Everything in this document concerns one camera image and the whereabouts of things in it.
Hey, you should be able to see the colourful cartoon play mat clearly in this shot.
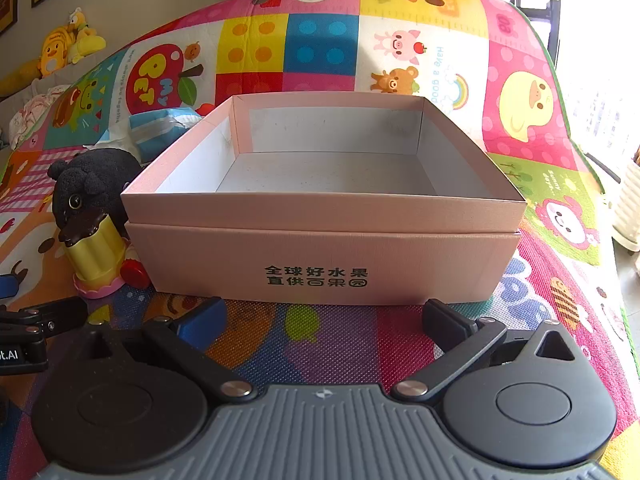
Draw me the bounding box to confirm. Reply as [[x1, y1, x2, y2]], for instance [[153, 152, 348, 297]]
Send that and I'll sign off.
[[0, 0, 640, 466]]

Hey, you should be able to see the yellow green bird plush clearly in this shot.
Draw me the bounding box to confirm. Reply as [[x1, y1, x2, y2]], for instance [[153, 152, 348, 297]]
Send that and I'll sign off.
[[67, 7, 108, 66]]

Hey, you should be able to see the pile of pink white clothes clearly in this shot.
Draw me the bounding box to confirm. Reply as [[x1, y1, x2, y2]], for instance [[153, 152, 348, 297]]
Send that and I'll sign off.
[[9, 85, 66, 151]]

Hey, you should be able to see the pink cardboard box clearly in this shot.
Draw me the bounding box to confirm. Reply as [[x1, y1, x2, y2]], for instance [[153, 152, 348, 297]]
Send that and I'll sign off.
[[120, 92, 528, 307]]

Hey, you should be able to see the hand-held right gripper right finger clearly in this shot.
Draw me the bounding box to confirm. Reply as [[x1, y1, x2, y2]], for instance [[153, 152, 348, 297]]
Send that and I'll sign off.
[[391, 298, 577, 405]]

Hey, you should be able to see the black plush toy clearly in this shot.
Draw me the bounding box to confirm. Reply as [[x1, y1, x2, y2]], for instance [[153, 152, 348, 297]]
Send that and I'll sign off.
[[47, 147, 143, 233]]

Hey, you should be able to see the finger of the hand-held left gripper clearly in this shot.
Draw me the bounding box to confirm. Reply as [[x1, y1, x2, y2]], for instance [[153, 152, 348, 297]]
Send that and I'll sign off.
[[0, 297, 87, 336]]

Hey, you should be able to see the yellow duck plush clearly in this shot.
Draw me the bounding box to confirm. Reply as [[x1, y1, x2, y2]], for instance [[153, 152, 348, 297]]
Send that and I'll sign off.
[[39, 25, 81, 78]]

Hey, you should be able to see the long yellow pillow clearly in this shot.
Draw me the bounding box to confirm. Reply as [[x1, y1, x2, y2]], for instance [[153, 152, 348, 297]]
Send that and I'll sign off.
[[0, 57, 43, 98]]

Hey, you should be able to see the blue white tissue pack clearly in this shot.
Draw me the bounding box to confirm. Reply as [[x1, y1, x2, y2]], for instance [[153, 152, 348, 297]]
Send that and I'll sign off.
[[129, 107, 206, 163]]

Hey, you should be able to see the red figure toy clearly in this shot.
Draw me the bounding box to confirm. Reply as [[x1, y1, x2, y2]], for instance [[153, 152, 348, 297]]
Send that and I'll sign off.
[[120, 255, 151, 290]]

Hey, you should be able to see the white ribbed pot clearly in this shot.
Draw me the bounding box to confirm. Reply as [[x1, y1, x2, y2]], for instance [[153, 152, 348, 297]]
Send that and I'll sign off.
[[612, 160, 640, 253]]

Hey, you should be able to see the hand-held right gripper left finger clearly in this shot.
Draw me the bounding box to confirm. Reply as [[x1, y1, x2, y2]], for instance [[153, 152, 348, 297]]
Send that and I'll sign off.
[[85, 296, 253, 403]]

